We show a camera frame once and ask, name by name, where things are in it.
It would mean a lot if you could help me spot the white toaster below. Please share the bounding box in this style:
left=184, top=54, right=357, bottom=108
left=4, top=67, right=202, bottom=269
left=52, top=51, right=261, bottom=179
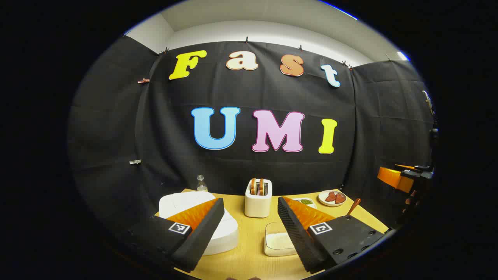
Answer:
left=244, top=178, right=273, bottom=218

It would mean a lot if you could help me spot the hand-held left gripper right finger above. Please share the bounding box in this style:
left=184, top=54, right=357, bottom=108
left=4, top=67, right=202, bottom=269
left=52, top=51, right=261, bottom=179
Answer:
left=277, top=196, right=386, bottom=274

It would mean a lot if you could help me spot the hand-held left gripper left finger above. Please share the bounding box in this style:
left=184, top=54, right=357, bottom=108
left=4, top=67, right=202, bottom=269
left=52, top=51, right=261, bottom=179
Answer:
left=126, top=198, right=225, bottom=273

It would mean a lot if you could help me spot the white rice cooker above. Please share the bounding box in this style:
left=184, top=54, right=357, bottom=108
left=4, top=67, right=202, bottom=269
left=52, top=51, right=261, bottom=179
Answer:
left=159, top=191, right=238, bottom=256

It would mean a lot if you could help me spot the clear box of rice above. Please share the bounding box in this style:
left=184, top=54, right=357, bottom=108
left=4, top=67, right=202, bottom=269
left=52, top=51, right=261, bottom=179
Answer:
left=264, top=222, right=298, bottom=257

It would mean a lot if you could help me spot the black backdrop cloth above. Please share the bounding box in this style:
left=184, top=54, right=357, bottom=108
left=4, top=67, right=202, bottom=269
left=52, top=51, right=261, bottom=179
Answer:
left=67, top=35, right=438, bottom=234

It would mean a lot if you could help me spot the small white round plate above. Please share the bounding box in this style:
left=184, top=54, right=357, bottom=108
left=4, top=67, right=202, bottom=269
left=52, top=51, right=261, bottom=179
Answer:
left=318, top=190, right=347, bottom=207

